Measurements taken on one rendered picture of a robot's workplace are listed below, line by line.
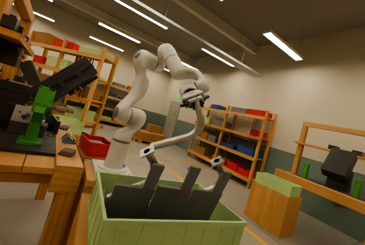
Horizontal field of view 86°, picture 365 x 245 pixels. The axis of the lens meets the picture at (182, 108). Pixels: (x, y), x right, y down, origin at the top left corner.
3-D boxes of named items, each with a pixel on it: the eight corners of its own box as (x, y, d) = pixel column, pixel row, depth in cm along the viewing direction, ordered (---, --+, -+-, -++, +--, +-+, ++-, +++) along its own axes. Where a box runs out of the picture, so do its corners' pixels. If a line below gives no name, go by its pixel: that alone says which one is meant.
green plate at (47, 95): (48, 115, 158) (55, 91, 164) (48, 114, 151) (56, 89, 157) (31, 112, 152) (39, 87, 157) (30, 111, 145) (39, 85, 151)
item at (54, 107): (71, 111, 186) (73, 108, 186) (73, 114, 173) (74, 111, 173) (20, 100, 164) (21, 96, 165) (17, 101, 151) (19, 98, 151)
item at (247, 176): (246, 188, 525) (267, 110, 538) (185, 154, 779) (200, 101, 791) (258, 189, 555) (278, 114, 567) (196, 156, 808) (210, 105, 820)
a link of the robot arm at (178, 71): (191, 57, 120) (212, 93, 104) (167, 68, 121) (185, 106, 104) (188, 46, 113) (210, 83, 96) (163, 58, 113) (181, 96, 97)
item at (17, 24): (18, 35, 131) (21, 25, 131) (14, 29, 118) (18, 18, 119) (4, 29, 127) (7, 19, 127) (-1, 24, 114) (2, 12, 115)
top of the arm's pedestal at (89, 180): (126, 171, 152) (128, 167, 152) (139, 190, 124) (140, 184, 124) (82, 167, 136) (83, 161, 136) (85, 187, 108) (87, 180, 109)
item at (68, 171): (64, 134, 236) (68, 123, 237) (76, 193, 112) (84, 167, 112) (50, 132, 228) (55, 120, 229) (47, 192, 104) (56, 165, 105)
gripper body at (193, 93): (178, 92, 93) (180, 96, 83) (198, 85, 94) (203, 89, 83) (183, 106, 96) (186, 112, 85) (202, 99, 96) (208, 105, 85)
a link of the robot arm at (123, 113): (137, 127, 132) (115, 124, 120) (127, 122, 140) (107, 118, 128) (163, 58, 131) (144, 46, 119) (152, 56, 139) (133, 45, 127)
